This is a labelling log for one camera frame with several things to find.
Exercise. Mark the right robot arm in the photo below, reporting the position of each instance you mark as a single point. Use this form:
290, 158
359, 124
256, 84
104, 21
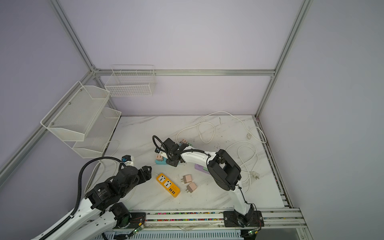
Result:
221, 166

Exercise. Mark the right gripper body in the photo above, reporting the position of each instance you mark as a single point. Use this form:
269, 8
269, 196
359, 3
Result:
171, 161

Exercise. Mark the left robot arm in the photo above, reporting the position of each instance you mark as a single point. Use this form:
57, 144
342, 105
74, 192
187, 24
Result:
101, 208

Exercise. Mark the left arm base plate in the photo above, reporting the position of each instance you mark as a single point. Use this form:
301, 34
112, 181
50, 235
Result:
131, 221

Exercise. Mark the purple power strip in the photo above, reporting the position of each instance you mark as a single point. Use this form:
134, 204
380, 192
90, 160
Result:
201, 169

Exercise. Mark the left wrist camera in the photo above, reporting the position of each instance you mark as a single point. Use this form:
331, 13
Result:
128, 160

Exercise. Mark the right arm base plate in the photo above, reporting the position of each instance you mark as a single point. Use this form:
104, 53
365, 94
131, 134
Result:
251, 219

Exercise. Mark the upper white mesh shelf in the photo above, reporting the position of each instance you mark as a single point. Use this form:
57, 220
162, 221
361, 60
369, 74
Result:
72, 118

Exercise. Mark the white wire basket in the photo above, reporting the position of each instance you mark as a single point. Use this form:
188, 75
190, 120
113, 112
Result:
131, 81

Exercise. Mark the white mesh shelf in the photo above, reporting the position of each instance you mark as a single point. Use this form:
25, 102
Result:
72, 118
100, 134

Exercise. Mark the teal mountain-shaped power strip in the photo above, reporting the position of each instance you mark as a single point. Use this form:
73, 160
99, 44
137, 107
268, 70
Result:
161, 163

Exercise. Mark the lower white mesh shelf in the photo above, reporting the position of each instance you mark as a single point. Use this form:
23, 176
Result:
100, 134

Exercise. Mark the teal long power strip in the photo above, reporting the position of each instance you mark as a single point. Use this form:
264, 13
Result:
191, 148

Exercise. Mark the aluminium frame rails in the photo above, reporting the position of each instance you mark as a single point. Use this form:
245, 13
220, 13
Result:
283, 218

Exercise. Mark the orange power strip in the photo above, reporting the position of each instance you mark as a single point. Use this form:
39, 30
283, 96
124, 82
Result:
168, 185

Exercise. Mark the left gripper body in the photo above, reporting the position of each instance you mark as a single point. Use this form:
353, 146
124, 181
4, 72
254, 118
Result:
129, 188

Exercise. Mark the pink charger on mountain strip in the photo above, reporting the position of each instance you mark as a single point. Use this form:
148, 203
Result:
159, 158

